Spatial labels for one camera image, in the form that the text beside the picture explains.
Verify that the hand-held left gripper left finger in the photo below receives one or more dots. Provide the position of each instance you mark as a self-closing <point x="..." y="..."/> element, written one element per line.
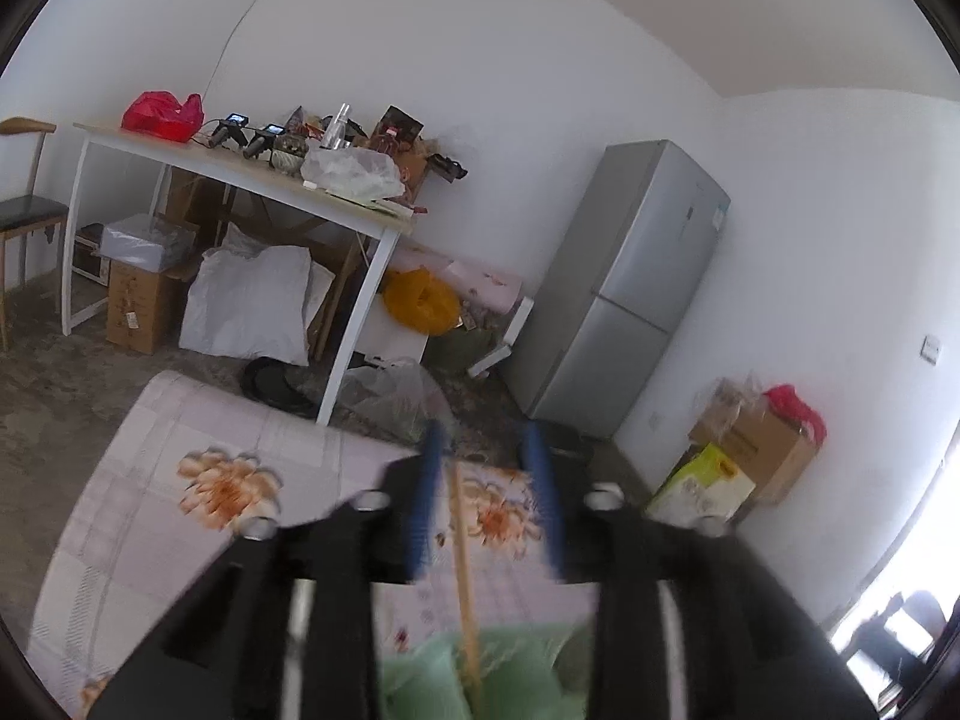
<point x="424" y="495"/>

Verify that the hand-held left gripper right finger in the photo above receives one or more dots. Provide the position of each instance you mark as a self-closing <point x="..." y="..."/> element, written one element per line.
<point x="544" y="495"/>

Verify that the long wooden chopstick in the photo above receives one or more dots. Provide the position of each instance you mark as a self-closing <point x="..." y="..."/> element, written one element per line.
<point x="466" y="577"/>

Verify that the teal perforated utensil holder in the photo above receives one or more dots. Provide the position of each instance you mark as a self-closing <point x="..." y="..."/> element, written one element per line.
<point x="427" y="682"/>

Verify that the clear bag with greens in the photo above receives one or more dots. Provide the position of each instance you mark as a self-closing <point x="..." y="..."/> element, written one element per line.
<point x="397" y="397"/>

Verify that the yellow green rice bag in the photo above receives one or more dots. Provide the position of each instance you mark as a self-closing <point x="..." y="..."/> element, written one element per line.
<point x="701" y="484"/>

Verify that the white flat board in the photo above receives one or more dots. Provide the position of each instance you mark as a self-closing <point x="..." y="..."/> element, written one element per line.
<point x="517" y="322"/>

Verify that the black round object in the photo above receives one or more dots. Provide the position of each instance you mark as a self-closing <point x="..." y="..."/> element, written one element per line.
<point x="270" y="382"/>

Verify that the yellow plastic bag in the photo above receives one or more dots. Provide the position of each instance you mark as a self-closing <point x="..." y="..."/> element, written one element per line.
<point x="420" y="300"/>

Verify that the crumpled clear bag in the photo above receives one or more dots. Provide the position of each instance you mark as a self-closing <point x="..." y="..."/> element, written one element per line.
<point x="731" y="397"/>

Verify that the pink padded bundle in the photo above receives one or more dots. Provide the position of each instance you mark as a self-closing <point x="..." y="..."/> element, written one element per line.
<point x="480" y="281"/>

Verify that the silver refrigerator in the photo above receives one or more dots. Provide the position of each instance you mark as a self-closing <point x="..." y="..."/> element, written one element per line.
<point x="622" y="277"/>

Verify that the large cardboard box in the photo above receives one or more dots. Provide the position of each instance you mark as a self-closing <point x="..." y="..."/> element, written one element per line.
<point x="772" y="450"/>

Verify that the white sack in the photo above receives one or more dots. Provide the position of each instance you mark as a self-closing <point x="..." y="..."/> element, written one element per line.
<point x="247" y="300"/>

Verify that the small red bag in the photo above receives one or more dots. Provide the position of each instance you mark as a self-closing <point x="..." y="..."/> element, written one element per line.
<point x="795" y="405"/>

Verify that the flower print tablecloth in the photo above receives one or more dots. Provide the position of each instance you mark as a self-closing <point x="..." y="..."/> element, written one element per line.
<point x="135" y="502"/>

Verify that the dark brown object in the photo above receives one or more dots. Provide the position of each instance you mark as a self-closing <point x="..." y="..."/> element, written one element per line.
<point x="446" y="165"/>

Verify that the clear plastic bag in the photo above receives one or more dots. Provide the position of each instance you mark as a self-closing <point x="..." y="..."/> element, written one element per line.
<point x="349" y="172"/>

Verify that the tall cardboard box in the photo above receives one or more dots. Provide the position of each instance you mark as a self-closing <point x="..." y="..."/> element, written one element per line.
<point x="139" y="307"/>

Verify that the dark square box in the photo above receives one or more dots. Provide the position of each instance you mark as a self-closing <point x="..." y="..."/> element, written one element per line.
<point x="397" y="131"/>

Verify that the small patterned jar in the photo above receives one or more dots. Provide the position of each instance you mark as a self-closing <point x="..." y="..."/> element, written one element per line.
<point x="289" y="154"/>

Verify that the brown cardboard box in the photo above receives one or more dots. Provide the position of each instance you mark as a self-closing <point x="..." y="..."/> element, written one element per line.
<point x="195" y="199"/>

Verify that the silver wrapped box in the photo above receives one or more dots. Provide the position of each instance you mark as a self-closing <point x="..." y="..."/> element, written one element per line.
<point x="142" y="244"/>

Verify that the clear bottle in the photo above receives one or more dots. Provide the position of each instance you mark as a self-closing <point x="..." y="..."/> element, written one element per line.
<point x="337" y="127"/>

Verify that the white framed table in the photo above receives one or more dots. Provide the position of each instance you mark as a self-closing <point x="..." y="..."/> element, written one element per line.
<point x="225" y="169"/>

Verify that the black hand-held device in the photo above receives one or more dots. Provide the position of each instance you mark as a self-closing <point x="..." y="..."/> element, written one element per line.
<point x="225" y="131"/>
<point x="264" y="141"/>

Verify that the white toaster oven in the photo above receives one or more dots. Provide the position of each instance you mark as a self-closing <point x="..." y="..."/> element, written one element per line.
<point x="90" y="259"/>

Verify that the red plastic bag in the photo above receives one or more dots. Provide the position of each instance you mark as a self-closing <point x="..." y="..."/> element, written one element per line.
<point x="157" y="116"/>

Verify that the wooden chair with dark seat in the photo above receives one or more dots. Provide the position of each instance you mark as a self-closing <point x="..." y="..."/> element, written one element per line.
<point x="26" y="214"/>

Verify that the white wall outlet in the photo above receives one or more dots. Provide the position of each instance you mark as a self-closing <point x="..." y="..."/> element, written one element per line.
<point x="658" y="418"/>
<point x="931" y="349"/>

